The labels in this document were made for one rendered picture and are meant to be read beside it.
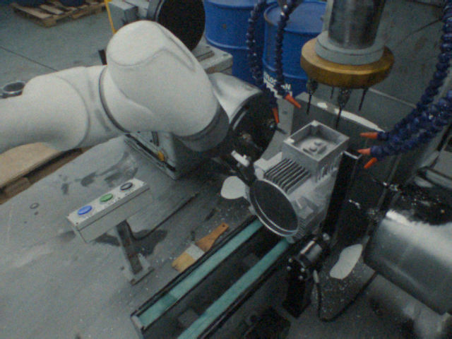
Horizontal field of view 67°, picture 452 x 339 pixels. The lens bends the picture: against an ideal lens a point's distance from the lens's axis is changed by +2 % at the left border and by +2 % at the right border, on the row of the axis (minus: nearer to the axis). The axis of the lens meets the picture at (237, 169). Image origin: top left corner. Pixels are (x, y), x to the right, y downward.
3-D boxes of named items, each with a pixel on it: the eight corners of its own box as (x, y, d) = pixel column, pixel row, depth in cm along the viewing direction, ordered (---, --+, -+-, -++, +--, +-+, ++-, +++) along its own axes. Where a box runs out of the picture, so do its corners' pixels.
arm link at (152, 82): (223, 76, 54) (152, 93, 58) (172, -8, 40) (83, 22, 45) (220, 135, 49) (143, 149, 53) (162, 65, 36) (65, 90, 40)
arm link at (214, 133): (191, 80, 56) (206, 100, 61) (155, 122, 55) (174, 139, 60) (229, 100, 51) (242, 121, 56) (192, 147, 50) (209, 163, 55)
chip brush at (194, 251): (220, 220, 104) (220, 219, 104) (232, 229, 102) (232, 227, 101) (169, 265, 93) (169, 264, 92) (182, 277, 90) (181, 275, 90)
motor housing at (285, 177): (290, 176, 102) (298, 124, 89) (345, 211, 91) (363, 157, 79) (243, 212, 91) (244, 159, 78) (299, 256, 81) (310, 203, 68)
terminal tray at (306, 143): (308, 142, 89) (313, 119, 84) (344, 161, 83) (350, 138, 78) (279, 163, 83) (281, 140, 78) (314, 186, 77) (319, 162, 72)
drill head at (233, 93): (210, 111, 129) (206, 45, 112) (286, 154, 110) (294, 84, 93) (156, 139, 116) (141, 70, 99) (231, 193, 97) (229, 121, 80)
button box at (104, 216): (141, 193, 85) (133, 176, 82) (155, 200, 79) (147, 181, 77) (75, 234, 76) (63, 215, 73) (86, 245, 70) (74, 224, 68)
